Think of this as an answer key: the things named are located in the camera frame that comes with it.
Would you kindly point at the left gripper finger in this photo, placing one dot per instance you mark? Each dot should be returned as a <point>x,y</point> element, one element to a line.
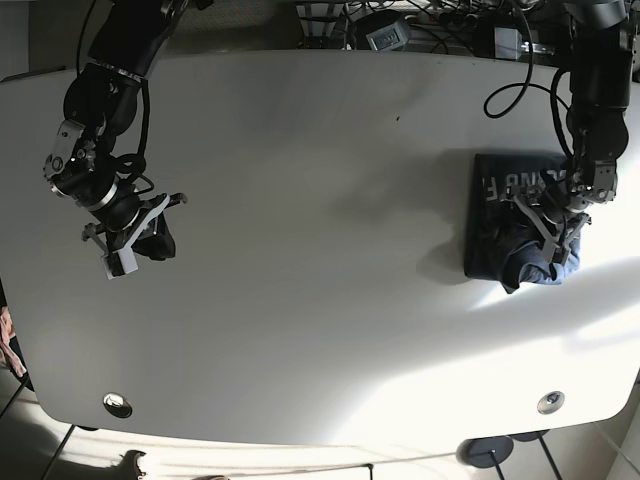
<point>554,253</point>

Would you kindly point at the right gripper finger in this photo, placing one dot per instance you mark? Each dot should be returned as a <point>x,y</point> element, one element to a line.
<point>119,263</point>
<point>176,199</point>

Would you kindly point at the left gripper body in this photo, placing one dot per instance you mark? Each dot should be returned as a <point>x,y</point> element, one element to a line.
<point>559,228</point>

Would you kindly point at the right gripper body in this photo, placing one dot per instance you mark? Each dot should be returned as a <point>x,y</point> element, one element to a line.
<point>122,219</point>

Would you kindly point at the navy blue T-shirt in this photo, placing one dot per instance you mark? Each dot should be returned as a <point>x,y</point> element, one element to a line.
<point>500,244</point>

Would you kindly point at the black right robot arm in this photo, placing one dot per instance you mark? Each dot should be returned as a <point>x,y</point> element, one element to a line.
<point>99,155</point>

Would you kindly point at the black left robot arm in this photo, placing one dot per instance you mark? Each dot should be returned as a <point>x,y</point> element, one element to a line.
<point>603,48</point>

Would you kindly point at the pink cloth at table edge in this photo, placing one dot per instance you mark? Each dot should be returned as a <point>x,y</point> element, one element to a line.
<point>8,356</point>

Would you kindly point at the right black floor stand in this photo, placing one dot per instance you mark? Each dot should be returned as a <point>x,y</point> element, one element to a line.
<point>538,437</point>

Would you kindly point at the black floor stand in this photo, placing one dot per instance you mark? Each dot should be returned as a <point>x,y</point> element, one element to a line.
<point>538,437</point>
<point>486,453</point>

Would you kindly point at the white orange shoe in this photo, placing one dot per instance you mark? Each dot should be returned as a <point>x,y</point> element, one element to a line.
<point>132,465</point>

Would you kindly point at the left black floor stand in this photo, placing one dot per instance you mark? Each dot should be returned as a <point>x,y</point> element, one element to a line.
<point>486,453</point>

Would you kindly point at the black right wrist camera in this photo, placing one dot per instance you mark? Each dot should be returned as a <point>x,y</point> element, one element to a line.
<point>156,242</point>

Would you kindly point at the table cable grommet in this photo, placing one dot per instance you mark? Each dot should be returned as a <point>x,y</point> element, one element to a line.
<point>117,405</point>
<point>550,403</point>

